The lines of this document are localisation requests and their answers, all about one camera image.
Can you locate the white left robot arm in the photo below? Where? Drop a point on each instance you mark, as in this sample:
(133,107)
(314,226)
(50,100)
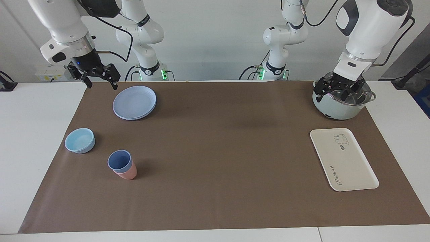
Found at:
(369,23)

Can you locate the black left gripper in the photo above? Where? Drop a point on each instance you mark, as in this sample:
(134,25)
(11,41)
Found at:
(339,84)

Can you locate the black clamp stand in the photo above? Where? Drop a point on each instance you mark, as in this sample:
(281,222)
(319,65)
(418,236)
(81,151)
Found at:
(6,84)

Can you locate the glass pot lid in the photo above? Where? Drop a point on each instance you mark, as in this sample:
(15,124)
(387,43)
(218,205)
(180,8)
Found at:
(367,96)

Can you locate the blue plastic plate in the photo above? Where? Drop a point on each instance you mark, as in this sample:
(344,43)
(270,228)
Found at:
(134,102)

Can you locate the white wall socket strip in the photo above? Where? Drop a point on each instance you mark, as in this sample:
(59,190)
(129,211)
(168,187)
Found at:
(47,75)

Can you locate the pink plastic cup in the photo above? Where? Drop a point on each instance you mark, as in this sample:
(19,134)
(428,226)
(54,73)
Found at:
(130,173)

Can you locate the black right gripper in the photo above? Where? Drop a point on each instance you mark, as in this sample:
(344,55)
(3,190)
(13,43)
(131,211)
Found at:
(87,62)

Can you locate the blue plastic cup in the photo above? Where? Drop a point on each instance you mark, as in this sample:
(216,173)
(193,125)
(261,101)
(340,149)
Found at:
(119,159)

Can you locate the pale green cooking pot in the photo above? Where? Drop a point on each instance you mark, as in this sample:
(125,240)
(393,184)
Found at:
(336,111)

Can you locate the light blue plastic bowl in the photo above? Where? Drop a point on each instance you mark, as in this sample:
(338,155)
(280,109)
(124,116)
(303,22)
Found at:
(80,140)

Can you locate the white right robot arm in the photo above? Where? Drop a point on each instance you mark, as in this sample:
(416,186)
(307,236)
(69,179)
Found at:
(63,20)

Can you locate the black tripod leg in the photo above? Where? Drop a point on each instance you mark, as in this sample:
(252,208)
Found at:
(403,80)

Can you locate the brown table mat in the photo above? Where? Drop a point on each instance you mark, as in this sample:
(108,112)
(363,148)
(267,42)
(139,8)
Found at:
(218,168)

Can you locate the cream tray with bear print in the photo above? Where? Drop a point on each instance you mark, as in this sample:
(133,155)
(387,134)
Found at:
(349,168)

